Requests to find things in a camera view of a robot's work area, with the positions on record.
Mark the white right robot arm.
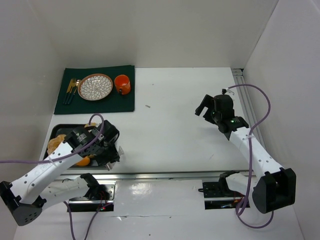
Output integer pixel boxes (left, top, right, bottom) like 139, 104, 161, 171
195, 94, 297, 214

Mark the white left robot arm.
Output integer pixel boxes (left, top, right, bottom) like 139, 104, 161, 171
0, 120, 120, 226

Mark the flat seeded bread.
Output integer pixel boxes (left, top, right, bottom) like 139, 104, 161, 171
84, 122, 97, 128

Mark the orange oval bread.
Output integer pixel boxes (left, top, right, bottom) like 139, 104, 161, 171
75, 156, 91, 167

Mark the crusty tan bread roll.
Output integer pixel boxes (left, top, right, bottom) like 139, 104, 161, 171
47, 134, 66, 155

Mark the dark green cloth placemat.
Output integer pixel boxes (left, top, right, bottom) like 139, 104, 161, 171
54, 65, 135, 115

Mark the patterned ceramic plate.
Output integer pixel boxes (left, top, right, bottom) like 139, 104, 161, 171
77, 73, 114, 101

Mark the orange mug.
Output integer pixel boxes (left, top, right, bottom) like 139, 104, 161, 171
114, 74, 131, 96

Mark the black food tray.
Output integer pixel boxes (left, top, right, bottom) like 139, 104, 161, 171
49, 124, 105, 169

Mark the aluminium rail right side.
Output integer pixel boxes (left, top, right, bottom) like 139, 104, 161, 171
231, 68, 265, 147

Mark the aluminium rail front edge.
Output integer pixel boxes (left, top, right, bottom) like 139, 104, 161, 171
56, 170, 251, 181

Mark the gold knife black handle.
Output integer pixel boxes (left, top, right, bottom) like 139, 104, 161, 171
67, 79, 81, 105

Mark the gold fork black handle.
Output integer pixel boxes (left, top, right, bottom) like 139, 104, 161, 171
63, 78, 77, 105

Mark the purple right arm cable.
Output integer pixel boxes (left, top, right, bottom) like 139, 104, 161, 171
226, 84, 275, 229

